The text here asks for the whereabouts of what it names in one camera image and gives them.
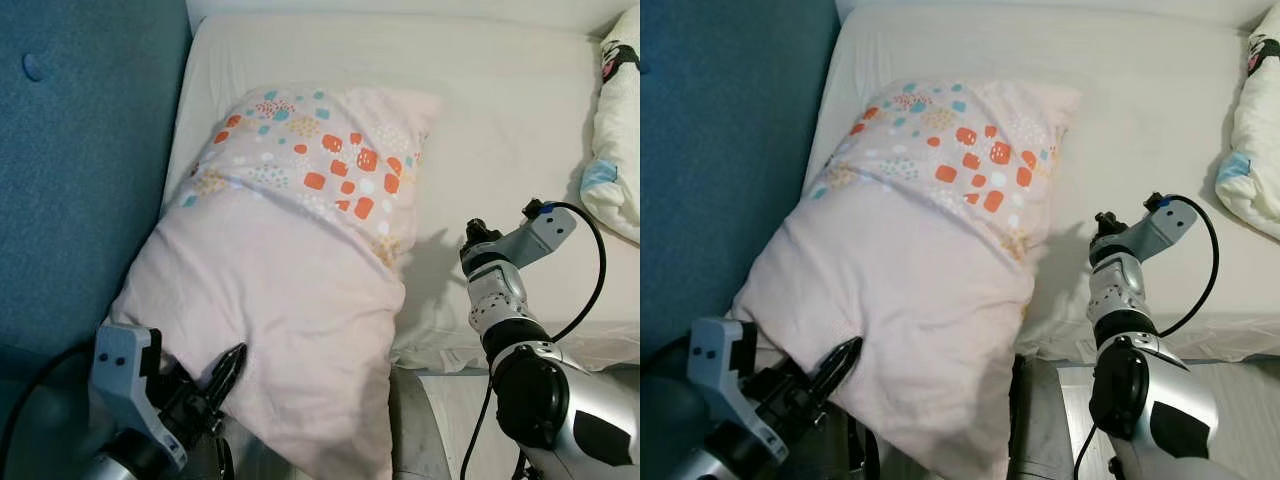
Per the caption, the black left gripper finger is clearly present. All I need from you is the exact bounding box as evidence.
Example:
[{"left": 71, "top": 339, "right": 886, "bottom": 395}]
[
  {"left": 205, "top": 343, "right": 248, "bottom": 406},
  {"left": 812, "top": 336, "right": 864, "bottom": 401}
]

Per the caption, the pink patterned pillow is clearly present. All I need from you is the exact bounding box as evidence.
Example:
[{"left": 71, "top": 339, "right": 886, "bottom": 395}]
[
  {"left": 105, "top": 85, "right": 446, "bottom": 480},
  {"left": 728, "top": 78, "right": 1083, "bottom": 480}
]

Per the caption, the beige bed mattress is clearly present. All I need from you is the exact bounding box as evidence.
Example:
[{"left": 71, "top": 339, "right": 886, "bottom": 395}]
[
  {"left": 800, "top": 5, "right": 1280, "bottom": 363},
  {"left": 160, "top": 10, "right": 641, "bottom": 371}
]

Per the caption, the silver right robot leg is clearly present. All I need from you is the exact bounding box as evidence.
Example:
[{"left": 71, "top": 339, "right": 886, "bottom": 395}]
[
  {"left": 388, "top": 368, "right": 456, "bottom": 480},
  {"left": 1005, "top": 352, "right": 1076, "bottom": 480}
]

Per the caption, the teal upholstered headboard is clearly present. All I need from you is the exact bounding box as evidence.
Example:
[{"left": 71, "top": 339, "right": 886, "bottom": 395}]
[
  {"left": 0, "top": 0, "right": 193, "bottom": 480},
  {"left": 640, "top": 0, "right": 841, "bottom": 371}
]

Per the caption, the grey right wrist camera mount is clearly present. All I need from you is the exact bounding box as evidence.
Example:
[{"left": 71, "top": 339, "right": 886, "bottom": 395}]
[
  {"left": 1130, "top": 197, "right": 1199, "bottom": 263},
  {"left": 505, "top": 205, "right": 578, "bottom": 269}
]

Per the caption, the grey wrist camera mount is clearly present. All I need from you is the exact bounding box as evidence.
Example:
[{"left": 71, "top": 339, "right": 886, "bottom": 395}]
[
  {"left": 88, "top": 322, "right": 186, "bottom": 471},
  {"left": 1130, "top": 197, "right": 1199, "bottom": 263},
  {"left": 688, "top": 317, "right": 791, "bottom": 463},
  {"left": 505, "top": 205, "right": 578, "bottom": 269}
]

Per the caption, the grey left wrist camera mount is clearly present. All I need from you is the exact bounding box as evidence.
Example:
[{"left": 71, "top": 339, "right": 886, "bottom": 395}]
[
  {"left": 88, "top": 322, "right": 186, "bottom": 471},
  {"left": 688, "top": 317, "right": 791, "bottom": 463}
]

